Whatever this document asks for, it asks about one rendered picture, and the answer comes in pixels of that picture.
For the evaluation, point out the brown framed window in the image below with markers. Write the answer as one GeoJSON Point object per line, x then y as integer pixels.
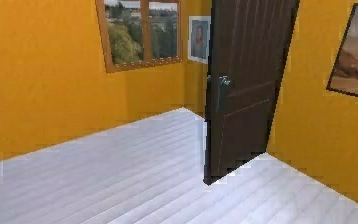
{"type": "Point", "coordinates": [142, 33]}

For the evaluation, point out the white framed portrait picture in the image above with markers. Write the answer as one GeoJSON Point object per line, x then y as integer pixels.
{"type": "Point", "coordinates": [199, 39]}

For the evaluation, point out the black framed landscape picture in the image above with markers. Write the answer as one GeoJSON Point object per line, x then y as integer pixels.
{"type": "Point", "coordinates": [353, 56]}

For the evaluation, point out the dark brown room door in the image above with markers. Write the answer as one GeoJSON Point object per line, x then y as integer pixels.
{"type": "Point", "coordinates": [247, 100]}

